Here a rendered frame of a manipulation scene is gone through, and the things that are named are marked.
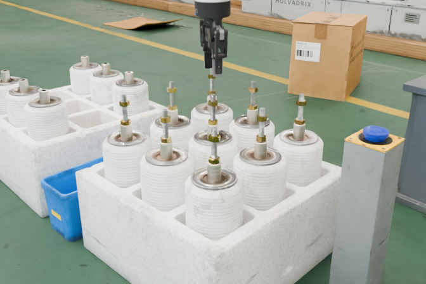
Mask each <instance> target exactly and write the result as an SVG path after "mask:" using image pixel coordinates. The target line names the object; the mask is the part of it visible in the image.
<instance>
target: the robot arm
mask: <svg viewBox="0 0 426 284"><path fill-rule="evenodd" d="M240 1H251V0H240ZM230 14H231V0H195V16H196V17H198V18H203V20H200V21H199V24H200V45H201V46H202V49H203V51H205V52H203V55H204V67H205V68H212V75H213V76H214V77H220V76H223V58H226V57H227V55H228V54H227V50H228V30H227V29H224V26H223V23H222V19H223V18H227V17H229V16H230ZM218 48H219V49H220V52H219V53H218Z"/></svg>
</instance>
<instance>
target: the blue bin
mask: <svg viewBox="0 0 426 284"><path fill-rule="evenodd" d="M101 162H103V157H100V158H97V159H94V160H92V161H89V162H86V163H84V164H81V165H77V166H75V167H72V168H69V169H66V170H64V171H61V172H57V173H56V174H52V175H50V176H47V177H44V178H42V179H41V186H42V188H43V189H44V194H45V197H46V203H47V207H48V212H49V218H50V222H51V227H52V228H53V229H54V230H55V231H56V232H58V233H59V234H60V235H61V236H62V237H64V238H65V239H66V240H67V241H69V242H75V241H77V240H80V239H81V238H83V234H82V224H81V213H80V208H79V197H78V192H77V181H76V175H75V173H76V172H77V171H80V170H82V169H85V168H90V167H92V166H93V165H96V164H98V163H101Z"/></svg>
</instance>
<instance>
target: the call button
mask: <svg viewBox="0 0 426 284"><path fill-rule="evenodd" d="M363 135H364V136H365V139H367V140H369V141H373V142H383V141H385V139H386V138H388V137H389V131H388V130H387V129H386V128H384V127H380V126H366V127H364V128H363Z"/></svg>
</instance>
